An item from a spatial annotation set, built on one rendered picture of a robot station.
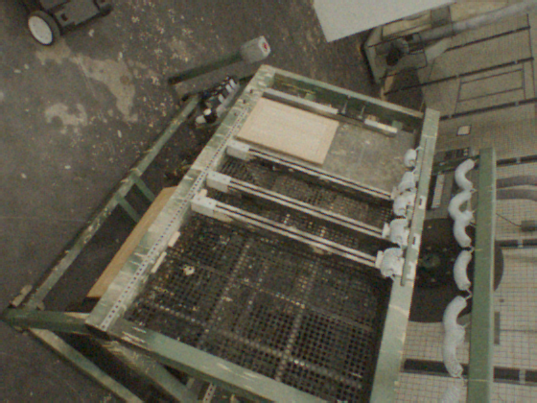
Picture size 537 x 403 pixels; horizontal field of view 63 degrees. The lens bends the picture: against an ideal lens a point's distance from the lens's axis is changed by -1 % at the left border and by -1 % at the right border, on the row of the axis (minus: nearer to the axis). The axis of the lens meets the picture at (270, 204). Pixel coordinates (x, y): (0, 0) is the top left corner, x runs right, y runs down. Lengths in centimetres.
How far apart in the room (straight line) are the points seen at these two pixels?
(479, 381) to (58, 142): 267
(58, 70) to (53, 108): 26
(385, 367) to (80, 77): 254
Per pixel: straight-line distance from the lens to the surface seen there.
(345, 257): 225
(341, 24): 659
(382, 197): 257
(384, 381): 199
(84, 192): 307
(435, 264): 281
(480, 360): 241
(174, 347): 197
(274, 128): 289
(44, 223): 291
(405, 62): 813
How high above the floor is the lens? 254
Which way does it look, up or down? 33 degrees down
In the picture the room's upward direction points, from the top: 83 degrees clockwise
